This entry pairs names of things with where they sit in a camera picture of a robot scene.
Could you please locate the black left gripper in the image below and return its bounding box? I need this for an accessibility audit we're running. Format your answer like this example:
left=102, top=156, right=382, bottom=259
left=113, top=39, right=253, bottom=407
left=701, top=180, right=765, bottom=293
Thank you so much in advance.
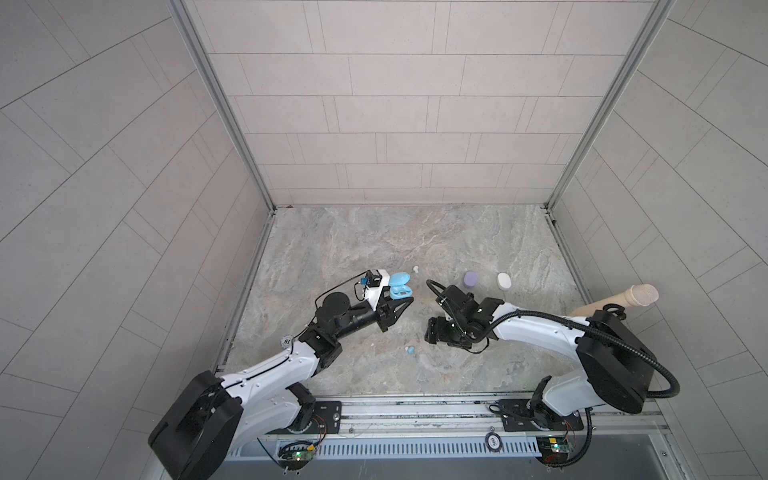
left=328, top=289, right=410, bottom=344

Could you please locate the light blue earbud charging case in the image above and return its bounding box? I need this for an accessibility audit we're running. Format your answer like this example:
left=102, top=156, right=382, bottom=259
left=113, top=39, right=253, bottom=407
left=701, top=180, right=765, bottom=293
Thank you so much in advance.
left=389, top=272, right=413, bottom=300

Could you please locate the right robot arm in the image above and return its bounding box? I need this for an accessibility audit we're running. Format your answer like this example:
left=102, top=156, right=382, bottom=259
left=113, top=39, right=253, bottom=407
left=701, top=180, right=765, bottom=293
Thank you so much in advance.
left=425, top=280, right=654, bottom=429

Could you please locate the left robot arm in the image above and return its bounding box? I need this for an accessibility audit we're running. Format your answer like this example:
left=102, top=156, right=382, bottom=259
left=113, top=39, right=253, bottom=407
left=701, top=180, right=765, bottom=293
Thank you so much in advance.
left=148, top=292, right=414, bottom=479

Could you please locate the purple earbud charging case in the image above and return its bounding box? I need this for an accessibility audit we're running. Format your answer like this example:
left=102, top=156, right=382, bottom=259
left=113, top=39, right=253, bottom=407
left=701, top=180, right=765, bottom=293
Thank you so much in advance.
left=462, top=271, right=479, bottom=289

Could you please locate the white earbud charging case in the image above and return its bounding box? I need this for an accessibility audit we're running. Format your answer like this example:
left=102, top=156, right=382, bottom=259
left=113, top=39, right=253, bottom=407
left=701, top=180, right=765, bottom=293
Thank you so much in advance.
left=496, top=272, right=512, bottom=291

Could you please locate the right green circuit board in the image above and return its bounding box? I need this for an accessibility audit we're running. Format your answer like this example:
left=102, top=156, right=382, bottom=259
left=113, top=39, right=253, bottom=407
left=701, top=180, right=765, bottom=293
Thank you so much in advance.
left=536, top=436, right=573, bottom=465

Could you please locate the green circuit board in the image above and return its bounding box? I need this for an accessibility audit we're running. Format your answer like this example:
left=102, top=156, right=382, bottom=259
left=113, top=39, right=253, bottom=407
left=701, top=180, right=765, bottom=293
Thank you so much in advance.
left=277, top=440, right=318, bottom=471
left=536, top=436, right=573, bottom=465

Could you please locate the left green circuit board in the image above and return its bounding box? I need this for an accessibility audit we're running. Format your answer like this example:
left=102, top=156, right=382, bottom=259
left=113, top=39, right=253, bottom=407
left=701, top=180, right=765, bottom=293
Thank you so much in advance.
left=277, top=440, right=318, bottom=471

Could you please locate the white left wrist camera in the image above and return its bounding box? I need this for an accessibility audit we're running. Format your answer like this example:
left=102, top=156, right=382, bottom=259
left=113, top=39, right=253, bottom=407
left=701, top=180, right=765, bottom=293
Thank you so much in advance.
left=356, top=269, right=390, bottom=311

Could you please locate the black corrugated cable conduit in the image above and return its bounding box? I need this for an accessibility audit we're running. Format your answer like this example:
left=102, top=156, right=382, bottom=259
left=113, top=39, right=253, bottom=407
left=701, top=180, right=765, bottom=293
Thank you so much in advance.
left=425, top=278, right=682, bottom=400

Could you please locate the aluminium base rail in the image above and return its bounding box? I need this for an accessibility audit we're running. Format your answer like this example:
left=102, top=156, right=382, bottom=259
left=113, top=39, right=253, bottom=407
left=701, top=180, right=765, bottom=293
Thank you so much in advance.
left=311, top=392, right=670, bottom=439

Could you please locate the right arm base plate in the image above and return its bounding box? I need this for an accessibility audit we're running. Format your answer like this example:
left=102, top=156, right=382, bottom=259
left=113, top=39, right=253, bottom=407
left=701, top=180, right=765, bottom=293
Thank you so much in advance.
left=488, top=399, right=584, bottom=432

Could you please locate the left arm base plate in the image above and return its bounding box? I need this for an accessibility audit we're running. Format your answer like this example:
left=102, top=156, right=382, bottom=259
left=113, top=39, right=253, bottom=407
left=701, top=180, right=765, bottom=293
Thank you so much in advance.
left=269, top=401, right=343, bottom=435

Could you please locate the beige wooden handle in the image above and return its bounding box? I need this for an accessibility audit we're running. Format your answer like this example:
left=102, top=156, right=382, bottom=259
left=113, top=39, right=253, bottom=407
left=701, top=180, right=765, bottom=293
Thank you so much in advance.
left=571, top=284, right=659, bottom=317

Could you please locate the aluminium corner frame post left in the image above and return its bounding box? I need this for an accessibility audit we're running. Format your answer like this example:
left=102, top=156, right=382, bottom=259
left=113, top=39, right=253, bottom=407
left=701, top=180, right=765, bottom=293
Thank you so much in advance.
left=166, top=0, right=276, bottom=212

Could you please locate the aluminium corner frame post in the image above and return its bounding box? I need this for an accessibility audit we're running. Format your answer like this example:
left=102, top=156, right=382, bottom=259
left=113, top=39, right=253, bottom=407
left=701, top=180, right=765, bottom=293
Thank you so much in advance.
left=166, top=0, right=276, bottom=212
left=545, top=0, right=676, bottom=210

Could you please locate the aluminium corner frame post right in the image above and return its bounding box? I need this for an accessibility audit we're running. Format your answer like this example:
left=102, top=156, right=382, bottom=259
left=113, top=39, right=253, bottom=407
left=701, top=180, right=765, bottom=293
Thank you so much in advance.
left=545, top=0, right=676, bottom=210

